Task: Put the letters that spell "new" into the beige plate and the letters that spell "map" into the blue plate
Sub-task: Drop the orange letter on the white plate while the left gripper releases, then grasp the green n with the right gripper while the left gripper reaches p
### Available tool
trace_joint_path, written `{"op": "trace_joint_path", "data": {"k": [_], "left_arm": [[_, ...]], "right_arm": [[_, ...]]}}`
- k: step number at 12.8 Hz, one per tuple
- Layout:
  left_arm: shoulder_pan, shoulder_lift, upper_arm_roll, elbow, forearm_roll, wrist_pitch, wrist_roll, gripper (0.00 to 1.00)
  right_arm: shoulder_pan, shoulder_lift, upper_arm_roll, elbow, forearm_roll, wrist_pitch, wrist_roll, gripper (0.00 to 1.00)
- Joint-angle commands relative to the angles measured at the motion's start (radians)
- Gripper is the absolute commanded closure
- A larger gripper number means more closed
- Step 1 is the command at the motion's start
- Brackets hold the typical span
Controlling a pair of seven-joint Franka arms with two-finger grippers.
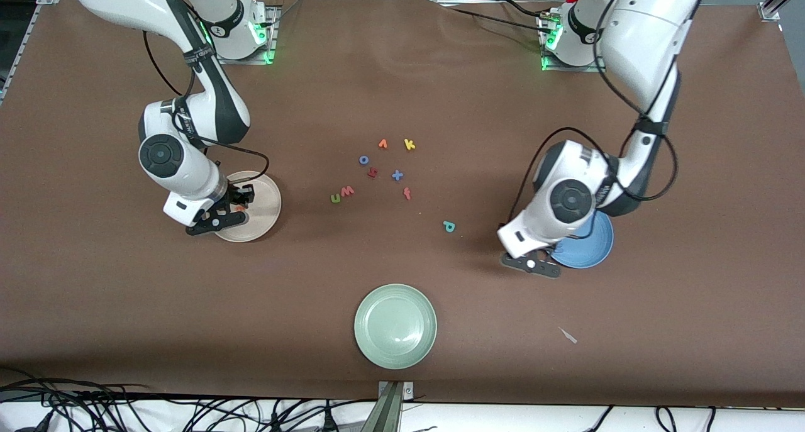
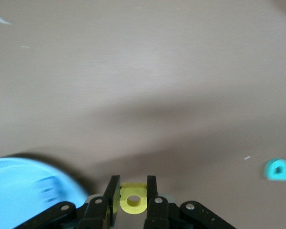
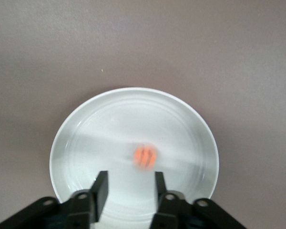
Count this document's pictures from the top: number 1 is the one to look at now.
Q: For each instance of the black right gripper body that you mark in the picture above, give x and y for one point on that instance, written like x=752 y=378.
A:
x=237 y=197

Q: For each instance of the pink foam letter w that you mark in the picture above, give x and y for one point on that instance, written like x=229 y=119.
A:
x=346 y=192

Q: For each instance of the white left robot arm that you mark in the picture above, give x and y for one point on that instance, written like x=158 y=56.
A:
x=569 y=199

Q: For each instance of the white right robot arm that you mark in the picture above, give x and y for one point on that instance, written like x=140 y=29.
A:
x=182 y=161

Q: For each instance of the beige round plate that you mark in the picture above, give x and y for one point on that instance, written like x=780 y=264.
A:
x=261 y=199

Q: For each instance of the blue round plate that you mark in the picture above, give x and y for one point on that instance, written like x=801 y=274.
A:
x=597 y=243

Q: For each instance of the small white paper scrap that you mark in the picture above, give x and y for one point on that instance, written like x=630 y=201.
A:
x=568 y=335

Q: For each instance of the pale green round plate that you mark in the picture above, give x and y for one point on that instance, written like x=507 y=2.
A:
x=395 y=326

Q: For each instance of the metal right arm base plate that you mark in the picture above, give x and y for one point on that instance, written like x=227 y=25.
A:
x=270 y=39

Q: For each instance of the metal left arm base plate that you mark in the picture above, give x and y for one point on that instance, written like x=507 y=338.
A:
x=546 y=64

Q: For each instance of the grey metal table bracket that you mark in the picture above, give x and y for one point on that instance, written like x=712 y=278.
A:
x=395 y=407

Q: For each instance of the aluminium frame rail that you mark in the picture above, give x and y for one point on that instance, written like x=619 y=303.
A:
x=25 y=39

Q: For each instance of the aluminium frame profile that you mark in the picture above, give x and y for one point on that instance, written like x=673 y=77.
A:
x=777 y=1

